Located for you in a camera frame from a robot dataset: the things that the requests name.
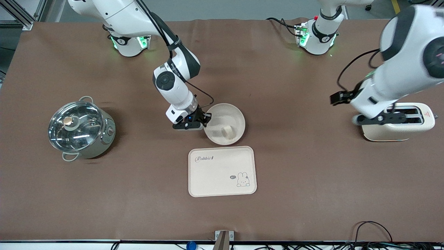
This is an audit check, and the cream round plate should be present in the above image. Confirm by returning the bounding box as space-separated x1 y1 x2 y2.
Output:
203 103 246 145

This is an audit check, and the cream two-slot toaster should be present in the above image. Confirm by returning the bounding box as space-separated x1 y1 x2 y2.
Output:
361 102 438 142

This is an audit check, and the cream rabbit print tray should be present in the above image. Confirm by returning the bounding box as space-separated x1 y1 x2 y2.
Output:
188 146 257 198

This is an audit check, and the brown table cover mat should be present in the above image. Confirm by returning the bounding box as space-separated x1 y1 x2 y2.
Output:
0 17 444 242

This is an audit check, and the steel pot with glass lid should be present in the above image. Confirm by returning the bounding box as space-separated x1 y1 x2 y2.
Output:
48 96 116 162

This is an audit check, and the glass pot lid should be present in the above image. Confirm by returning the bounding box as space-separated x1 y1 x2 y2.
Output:
48 101 104 152

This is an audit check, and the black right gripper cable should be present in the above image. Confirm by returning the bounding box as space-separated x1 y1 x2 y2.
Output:
186 81 214 108

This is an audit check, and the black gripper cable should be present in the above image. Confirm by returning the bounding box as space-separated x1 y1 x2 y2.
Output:
338 49 382 92
186 81 214 108

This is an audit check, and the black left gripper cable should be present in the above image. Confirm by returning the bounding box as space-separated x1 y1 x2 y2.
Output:
338 49 382 92

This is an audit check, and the black left arm base cable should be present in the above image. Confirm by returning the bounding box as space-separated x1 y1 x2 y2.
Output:
266 17 300 37

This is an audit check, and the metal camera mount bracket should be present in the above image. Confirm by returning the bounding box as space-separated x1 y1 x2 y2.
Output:
214 230 234 250

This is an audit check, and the black looped cable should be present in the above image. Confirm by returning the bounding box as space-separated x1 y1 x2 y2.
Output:
353 221 393 243

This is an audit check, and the black cable bundle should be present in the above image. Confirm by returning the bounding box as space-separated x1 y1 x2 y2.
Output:
243 242 444 250

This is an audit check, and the aluminium frame profile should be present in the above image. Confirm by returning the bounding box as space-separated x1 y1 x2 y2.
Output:
0 0 47 30

